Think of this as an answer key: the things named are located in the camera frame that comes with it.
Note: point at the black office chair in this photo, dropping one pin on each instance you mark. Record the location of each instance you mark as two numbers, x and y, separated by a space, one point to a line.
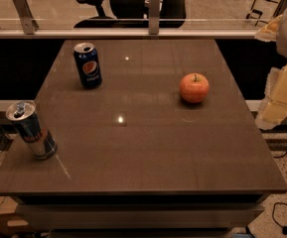
134 14

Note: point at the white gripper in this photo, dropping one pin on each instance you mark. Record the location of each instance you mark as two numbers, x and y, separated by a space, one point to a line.
273 109

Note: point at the blue Pepsi can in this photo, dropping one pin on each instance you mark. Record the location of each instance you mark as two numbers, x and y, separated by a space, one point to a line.
86 59

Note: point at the middle metal railing bracket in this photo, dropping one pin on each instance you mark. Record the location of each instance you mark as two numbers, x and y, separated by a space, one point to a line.
154 6

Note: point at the Red Bull can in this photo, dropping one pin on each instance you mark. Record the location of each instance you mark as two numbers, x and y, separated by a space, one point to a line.
24 117

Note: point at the yellow frame cart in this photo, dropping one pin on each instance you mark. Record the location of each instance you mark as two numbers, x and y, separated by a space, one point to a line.
262 11

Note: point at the left metal railing bracket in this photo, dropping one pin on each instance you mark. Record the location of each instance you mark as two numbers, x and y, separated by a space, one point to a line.
28 22

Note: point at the red apple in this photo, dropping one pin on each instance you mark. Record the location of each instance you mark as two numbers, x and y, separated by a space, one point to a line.
194 87

